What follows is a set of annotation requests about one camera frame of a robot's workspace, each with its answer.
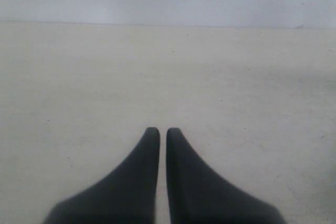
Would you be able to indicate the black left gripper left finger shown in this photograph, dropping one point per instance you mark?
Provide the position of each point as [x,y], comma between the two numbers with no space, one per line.
[126,195]

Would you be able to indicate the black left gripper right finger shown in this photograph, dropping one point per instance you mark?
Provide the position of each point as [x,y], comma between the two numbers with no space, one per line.
[197,194]

